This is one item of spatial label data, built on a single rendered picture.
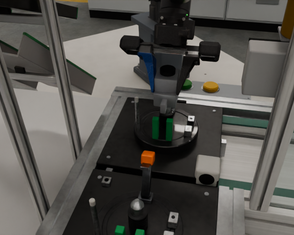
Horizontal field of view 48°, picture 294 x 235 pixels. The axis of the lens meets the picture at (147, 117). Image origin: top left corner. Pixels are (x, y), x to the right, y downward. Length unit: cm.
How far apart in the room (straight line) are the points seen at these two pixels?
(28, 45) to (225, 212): 44
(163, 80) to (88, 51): 76
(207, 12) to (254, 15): 48
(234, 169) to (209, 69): 54
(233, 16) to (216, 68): 261
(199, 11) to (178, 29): 324
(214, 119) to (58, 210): 39
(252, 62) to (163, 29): 18
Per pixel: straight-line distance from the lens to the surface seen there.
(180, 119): 73
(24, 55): 61
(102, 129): 77
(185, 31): 57
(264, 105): 87
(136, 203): 49
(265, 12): 379
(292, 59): 44
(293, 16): 45
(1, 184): 84
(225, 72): 119
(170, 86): 62
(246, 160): 76
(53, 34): 62
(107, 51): 133
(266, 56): 46
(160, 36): 57
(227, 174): 72
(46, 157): 86
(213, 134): 73
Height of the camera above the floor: 143
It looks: 37 degrees down
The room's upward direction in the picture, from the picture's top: 1 degrees counter-clockwise
